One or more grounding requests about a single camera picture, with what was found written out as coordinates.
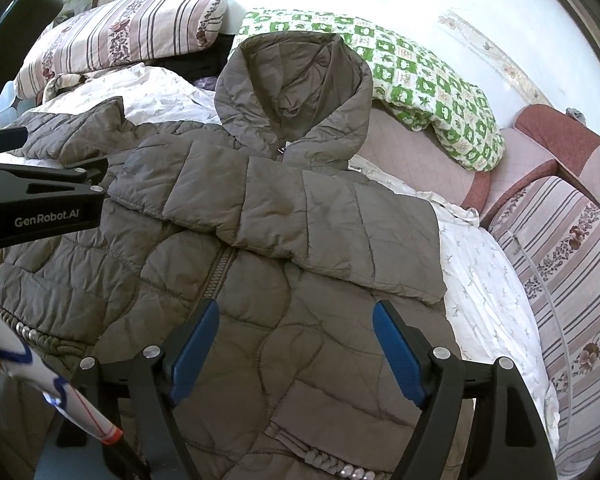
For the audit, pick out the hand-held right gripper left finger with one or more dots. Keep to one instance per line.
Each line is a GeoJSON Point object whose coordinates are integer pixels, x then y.
{"type": "Point", "coordinates": [200, 340]}

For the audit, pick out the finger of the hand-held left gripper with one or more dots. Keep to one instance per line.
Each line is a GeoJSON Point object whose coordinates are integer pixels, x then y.
{"type": "Point", "coordinates": [2, 141]}
{"type": "Point", "coordinates": [75, 177]}

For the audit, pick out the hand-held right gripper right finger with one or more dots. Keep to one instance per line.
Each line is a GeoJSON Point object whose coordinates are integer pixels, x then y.
{"type": "Point", "coordinates": [397, 355]}

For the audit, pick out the grey-brown quilted hooded jacket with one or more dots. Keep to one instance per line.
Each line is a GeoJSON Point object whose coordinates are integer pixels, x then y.
{"type": "Point", "coordinates": [280, 200]}

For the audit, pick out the dark clothes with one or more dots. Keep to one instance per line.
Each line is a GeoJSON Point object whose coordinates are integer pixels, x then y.
{"type": "Point", "coordinates": [195, 62]}

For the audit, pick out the cream floral cloth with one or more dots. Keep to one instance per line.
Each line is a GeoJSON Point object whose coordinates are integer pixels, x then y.
{"type": "Point", "coordinates": [62, 85]}

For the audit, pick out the white floral bed sheet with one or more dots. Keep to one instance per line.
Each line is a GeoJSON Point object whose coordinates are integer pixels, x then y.
{"type": "Point", "coordinates": [480, 280]}

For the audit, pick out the white cloth with striped trim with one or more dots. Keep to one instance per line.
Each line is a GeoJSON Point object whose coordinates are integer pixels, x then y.
{"type": "Point", "coordinates": [30, 360]}

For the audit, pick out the striped floral pillow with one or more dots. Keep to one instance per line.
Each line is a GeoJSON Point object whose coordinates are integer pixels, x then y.
{"type": "Point", "coordinates": [120, 30]}

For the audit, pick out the purple cloth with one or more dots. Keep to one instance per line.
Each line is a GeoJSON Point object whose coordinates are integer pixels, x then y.
{"type": "Point", "coordinates": [206, 83]}

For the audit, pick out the pink quilted cushion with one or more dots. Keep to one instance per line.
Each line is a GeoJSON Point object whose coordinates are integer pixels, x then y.
{"type": "Point", "coordinates": [410, 160]}

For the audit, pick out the striped floral cushion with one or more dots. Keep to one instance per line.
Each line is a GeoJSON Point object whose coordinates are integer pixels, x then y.
{"type": "Point", "coordinates": [570, 260]}

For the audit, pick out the red-pink sofa cushion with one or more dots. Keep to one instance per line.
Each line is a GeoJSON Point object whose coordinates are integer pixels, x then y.
{"type": "Point", "coordinates": [545, 125]}

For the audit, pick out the green checkered blanket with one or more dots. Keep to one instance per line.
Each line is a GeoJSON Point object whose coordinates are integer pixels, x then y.
{"type": "Point", "coordinates": [420, 80]}

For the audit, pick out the small grey cloth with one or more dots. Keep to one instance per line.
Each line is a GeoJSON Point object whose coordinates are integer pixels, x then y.
{"type": "Point", "coordinates": [576, 115]}

